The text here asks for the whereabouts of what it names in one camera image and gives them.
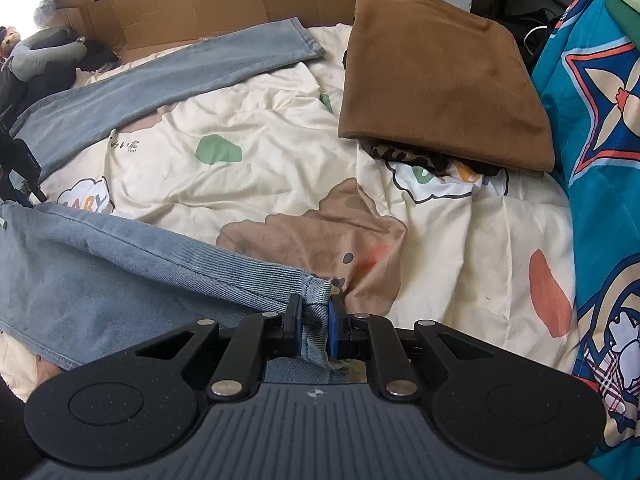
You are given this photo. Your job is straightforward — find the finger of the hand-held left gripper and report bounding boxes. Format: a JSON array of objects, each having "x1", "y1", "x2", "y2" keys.
[{"x1": 0, "y1": 180, "x2": 47, "y2": 208}]

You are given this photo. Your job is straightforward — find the black bag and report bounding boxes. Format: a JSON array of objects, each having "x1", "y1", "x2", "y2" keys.
[{"x1": 472, "y1": 0, "x2": 587, "y2": 68}]

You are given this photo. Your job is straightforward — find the dark grey duvet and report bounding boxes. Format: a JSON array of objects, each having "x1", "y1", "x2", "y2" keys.
[{"x1": 0, "y1": 66, "x2": 38, "y2": 131}]

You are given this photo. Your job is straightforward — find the brown folded garment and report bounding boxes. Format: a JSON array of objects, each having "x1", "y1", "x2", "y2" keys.
[{"x1": 337, "y1": 0, "x2": 557, "y2": 176}]

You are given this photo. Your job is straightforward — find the teal printed blanket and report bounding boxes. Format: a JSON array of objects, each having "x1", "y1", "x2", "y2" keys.
[{"x1": 529, "y1": 0, "x2": 640, "y2": 467}]

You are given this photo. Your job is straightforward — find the blue jeans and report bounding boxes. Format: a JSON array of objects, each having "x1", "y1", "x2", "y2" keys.
[{"x1": 0, "y1": 17, "x2": 361, "y2": 381}]

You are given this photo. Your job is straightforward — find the grey neck pillow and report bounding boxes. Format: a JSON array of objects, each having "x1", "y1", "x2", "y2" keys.
[{"x1": 10, "y1": 26, "x2": 89, "y2": 82}]

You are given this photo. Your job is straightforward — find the thin white cable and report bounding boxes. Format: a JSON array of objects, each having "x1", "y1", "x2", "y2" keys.
[{"x1": 522, "y1": 21, "x2": 552, "y2": 55}]

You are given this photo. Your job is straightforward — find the brown teddy bear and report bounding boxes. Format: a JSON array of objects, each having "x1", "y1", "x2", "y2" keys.
[{"x1": 0, "y1": 25, "x2": 24, "y2": 62}]

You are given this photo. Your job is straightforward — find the folded cardboard sheet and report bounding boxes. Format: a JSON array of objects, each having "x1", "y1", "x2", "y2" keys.
[{"x1": 54, "y1": 0, "x2": 377, "y2": 62}]

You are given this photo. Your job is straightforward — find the cream printed bedsheet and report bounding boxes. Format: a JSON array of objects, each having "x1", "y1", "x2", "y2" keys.
[{"x1": 0, "y1": 22, "x2": 582, "y2": 402}]

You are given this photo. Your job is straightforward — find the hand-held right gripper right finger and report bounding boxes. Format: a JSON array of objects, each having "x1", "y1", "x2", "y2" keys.
[{"x1": 326, "y1": 295, "x2": 523, "y2": 402}]

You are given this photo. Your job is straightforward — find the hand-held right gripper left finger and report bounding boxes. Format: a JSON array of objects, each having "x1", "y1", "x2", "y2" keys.
[{"x1": 107, "y1": 294, "x2": 305, "y2": 402}]

